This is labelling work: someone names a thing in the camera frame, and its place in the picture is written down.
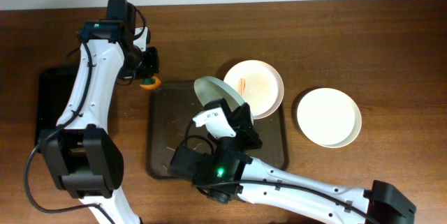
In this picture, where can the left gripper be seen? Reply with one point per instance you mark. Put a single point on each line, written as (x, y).
(151, 65)

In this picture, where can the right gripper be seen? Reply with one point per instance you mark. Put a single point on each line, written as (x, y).
(241, 123)

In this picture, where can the green and orange sponge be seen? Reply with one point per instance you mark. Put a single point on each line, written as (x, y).
(150, 83)

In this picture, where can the white plate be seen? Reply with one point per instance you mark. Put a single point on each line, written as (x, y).
(329, 118)
(259, 84)

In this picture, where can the grey-white plate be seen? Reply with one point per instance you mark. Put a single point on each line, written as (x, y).
(210, 88)

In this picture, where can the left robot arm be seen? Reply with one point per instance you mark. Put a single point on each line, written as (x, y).
(79, 153)

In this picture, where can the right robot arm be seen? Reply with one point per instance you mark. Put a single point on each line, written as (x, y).
(228, 173)

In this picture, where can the large brown serving tray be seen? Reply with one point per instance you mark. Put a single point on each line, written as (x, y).
(173, 105)

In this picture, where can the small black tray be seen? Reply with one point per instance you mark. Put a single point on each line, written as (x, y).
(54, 89)

